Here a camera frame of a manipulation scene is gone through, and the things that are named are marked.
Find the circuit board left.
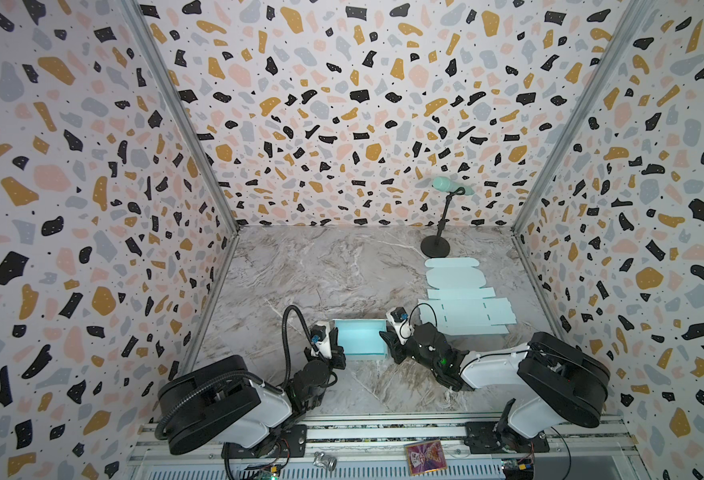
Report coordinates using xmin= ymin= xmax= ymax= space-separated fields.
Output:
xmin=249 ymin=460 xmax=289 ymax=480

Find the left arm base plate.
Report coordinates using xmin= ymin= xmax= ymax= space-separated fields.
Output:
xmin=228 ymin=424 xmax=308 ymax=459

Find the small metal clip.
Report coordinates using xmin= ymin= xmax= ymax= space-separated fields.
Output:
xmin=313 ymin=451 xmax=338 ymax=472

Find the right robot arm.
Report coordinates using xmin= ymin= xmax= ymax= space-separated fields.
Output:
xmin=379 ymin=320 xmax=610 ymax=444

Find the circuit board right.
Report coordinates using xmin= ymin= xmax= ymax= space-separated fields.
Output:
xmin=502 ymin=455 xmax=535 ymax=480

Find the circuit board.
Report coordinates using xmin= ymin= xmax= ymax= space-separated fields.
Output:
xmin=249 ymin=460 xmax=289 ymax=480
xmin=502 ymin=455 xmax=535 ymax=480

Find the aluminium mounting rail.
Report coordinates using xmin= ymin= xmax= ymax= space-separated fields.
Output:
xmin=124 ymin=413 xmax=650 ymax=479

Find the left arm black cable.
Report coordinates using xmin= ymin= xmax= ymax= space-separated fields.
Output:
xmin=153 ymin=304 xmax=317 ymax=442

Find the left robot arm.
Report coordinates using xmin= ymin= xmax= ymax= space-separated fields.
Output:
xmin=155 ymin=335 xmax=347 ymax=455

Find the black microphone stand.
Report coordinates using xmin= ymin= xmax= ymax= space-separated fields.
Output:
xmin=420 ymin=187 xmax=465 ymax=259

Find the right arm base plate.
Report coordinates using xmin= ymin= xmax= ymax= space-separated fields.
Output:
xmin=464 ymin=421 xmax=550 ymax=455

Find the colourful square card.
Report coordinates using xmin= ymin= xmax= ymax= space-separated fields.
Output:
xmin=405 ymin=440 xmax=448 ymax=476

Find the mint green microphone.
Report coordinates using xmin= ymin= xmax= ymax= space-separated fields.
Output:
xmin=432 ymin=177 xmax=474 ymax=196

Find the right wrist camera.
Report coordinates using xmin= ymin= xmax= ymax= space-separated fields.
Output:
xmin=387 ymin=306 xmax=414 ymax=345

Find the mint paper box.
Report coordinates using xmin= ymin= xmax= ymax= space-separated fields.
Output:
xmin=419 ymin=257 xmax=517 ymax=336
xmin=334 ymin=319 xmax=388 ymax=361

